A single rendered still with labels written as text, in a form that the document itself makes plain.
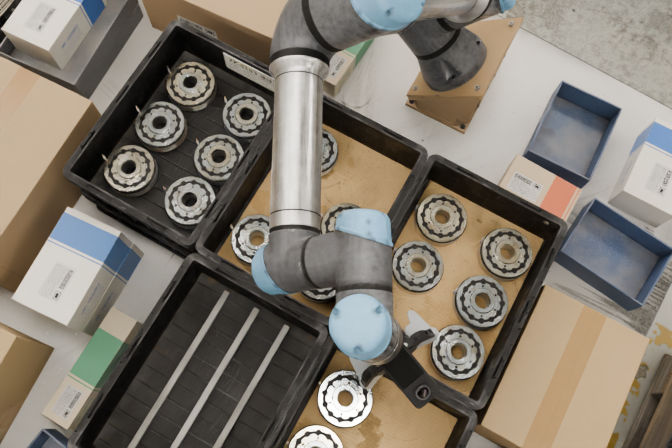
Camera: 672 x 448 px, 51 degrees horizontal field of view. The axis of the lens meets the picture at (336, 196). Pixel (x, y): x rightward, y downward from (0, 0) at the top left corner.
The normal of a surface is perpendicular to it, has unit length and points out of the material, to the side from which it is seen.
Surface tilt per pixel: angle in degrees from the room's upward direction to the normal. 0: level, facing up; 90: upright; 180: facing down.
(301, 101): 10
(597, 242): 0
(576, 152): 0
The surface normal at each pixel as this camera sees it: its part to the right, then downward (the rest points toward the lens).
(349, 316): -0.22, -0.30
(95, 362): 0.03, -0.32
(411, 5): 0.70, -0.14
